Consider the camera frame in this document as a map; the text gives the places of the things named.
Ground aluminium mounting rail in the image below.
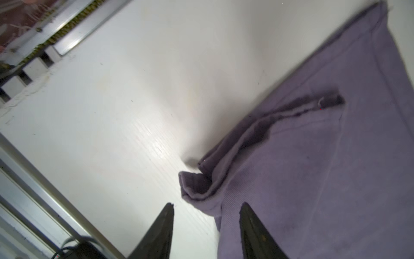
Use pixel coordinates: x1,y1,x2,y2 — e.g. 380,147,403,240
0,0,130,101

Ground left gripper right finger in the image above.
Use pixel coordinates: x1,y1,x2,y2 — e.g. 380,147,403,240
239,202,288,259

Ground purple trousers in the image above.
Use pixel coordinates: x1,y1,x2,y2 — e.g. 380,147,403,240
179,2,414,259

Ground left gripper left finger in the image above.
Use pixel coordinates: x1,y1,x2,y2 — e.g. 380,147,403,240
128,203,174,259

